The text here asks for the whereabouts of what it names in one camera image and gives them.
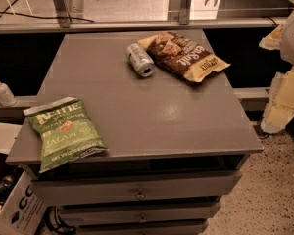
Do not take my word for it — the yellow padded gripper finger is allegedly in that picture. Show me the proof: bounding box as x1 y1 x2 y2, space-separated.
261 66 294 134
259 24 283 50

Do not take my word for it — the silver 7up can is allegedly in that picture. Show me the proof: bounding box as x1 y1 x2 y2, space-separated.
125 43 154 77

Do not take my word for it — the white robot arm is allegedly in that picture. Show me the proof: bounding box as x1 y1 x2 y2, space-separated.
259 11 294 134

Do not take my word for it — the brown sea salt chip bag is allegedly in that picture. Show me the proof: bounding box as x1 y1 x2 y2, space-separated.
137 32 229 83

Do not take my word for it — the grey drawer cabinet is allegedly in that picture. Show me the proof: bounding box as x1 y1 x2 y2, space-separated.
8 32 262 235

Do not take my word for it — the green jalapeno chip bag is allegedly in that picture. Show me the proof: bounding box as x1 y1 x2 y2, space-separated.
24 97 108 173

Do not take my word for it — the hand sanitizer pump bottle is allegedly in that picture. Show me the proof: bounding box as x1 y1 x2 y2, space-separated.
0 82 17 107

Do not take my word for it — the white cardboard box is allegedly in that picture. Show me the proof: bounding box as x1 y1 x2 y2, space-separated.
0 123 46 235

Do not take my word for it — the black cable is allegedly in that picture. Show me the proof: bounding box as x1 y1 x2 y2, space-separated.
0 11 95 24

